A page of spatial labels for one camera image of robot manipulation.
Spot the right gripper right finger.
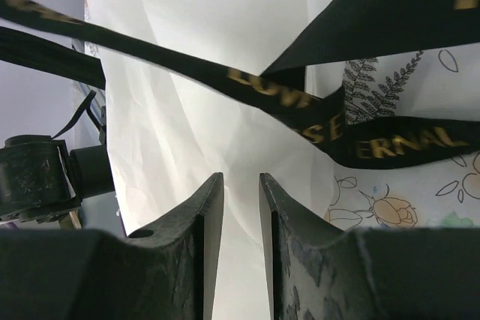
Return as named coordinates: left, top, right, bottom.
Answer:
left=259, top=173, right=479, bottom=319

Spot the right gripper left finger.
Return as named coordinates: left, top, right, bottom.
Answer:
left=1, top=173, right=224, bottom=319

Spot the white wrapping paper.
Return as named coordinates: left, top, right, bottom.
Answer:
left=87, top=0, right=337, bottom=319

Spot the black ribbon with gold lettering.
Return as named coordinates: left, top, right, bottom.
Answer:
left=1, top=0, right=479, bottom=169

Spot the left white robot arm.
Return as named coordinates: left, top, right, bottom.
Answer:
left=1, top=91, right=115, bottom=229

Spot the floral patterned table mat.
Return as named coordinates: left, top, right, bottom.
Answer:
left=312, top=44, right=479, bottom=230

